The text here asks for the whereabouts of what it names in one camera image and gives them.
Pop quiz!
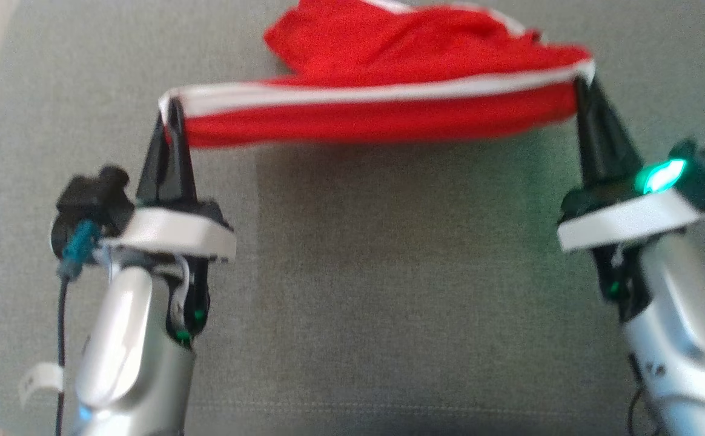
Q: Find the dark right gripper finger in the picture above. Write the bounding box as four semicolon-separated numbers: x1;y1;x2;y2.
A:
589;78;644;186
574;78;611;189

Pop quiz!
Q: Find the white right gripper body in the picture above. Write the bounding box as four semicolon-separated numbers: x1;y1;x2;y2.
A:
557;180;705;253

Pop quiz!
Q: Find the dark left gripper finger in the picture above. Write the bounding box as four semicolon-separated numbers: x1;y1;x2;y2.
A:
136;114;175;204
170;100;199;204

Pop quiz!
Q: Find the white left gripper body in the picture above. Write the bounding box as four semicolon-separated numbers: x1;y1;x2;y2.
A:
101;202;237;262

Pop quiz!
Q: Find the red and white shirt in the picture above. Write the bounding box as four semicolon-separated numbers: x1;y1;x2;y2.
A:
158;0;596;150

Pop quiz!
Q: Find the grey fabric sofa seat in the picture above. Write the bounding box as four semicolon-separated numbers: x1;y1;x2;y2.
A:
0;0;705;436

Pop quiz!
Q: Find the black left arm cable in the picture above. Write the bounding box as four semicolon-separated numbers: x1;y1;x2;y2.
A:
55;219;102;436

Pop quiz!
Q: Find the white cable label tag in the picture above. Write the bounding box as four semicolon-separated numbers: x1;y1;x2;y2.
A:
19;362;64;406

